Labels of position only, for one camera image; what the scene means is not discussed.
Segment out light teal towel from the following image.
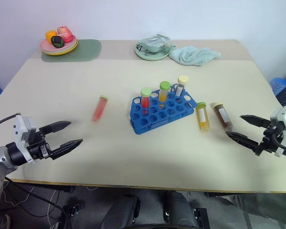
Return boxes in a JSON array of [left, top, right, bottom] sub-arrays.
[[168, 46, 222, 67]]

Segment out blue stacked stools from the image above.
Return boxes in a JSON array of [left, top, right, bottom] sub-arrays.
[[269, 76, 286, 96]]

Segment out brown liquid tube labelled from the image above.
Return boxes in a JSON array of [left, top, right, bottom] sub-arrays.
[[212, 102, 234, 133]]

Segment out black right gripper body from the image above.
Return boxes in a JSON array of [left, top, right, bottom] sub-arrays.
[[259, 125, 286, 156]]

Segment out stacked plates with fruit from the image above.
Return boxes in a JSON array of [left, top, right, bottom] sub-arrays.
[[41, 40, 79, 57]]

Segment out green placemat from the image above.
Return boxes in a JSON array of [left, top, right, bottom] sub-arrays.
[[41, 39, 102, 63]]

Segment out pink plate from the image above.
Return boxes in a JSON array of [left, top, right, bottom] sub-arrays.
[[40, 35, 77, 52]]

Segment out black floor cable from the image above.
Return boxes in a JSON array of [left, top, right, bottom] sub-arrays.
[[4, 177, 68, 229]]

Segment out white thin floor cable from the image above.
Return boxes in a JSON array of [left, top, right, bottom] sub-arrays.
[[1, 185, 61, 229]]

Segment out grey shoe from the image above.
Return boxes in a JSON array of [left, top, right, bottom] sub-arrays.
[[0, 213, 11, 229]]

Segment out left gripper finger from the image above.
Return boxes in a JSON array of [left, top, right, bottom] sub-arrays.
[[39, 121, 72, 136], [51, 138, 84, 161]]

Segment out black base block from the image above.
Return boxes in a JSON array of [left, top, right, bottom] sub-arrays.
[[192, 207, 211, 229], [62, 203, 86, 218]]

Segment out orange toy fruit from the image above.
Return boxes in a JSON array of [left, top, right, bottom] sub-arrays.
[[45, 30, 58, 44]]

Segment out clear plastic bag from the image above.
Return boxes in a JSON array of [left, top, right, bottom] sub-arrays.
[[136, 33, 177, 54]]

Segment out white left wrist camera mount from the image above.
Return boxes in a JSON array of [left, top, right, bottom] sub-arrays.
[[13, 114, 41, 164]]

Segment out yellow liquid tube labelled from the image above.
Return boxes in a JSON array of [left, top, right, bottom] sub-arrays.
[[196, 101, 210, 133]]

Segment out labelled tube pale yellow cap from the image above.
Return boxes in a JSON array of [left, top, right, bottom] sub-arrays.
[[175, 75, 190, 98]]

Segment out pink liquid tube green cap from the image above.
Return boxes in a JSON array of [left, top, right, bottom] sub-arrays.
[[92, 94, 109, 123]]

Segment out pink toy peach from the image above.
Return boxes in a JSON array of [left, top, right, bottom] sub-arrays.
[[57, 24, 74, 43]]

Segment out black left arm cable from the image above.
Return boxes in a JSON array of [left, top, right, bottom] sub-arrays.
[[0, 113, 21, 132]]

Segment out dark green toy ball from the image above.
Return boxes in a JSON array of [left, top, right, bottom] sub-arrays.
[[50, 35, 65, 48]]

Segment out dark rounded shape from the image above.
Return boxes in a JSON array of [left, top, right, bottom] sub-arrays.
[[102, 193, 142, 227], [161, 190, 196, 225]]

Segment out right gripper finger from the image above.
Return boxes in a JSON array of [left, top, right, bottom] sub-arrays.
[[225, 131, 262, 156], [239, 114, 271, 129]]

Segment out red liquid tube green cap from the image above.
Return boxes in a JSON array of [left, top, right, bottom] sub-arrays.
[[140, 87, 153, 115]]

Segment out blue test tube rack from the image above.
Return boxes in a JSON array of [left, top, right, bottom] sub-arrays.
[[129, 83, 198, 136]]

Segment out mint green plate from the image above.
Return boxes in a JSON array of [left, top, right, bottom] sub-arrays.
[[133, 42, 177, 61]]

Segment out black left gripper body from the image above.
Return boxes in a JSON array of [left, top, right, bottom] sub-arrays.
[[26, 130, 55, 161]]

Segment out black table frame bar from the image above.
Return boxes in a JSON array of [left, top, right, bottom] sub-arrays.
[[204, 190, 240, 198]]

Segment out pale green stacked plate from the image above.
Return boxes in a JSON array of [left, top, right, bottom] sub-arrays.
[[40, 39, 78, 54]]

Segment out orange liquid tube green cap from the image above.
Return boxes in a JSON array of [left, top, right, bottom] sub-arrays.
[[158, 81, 171, 104]]

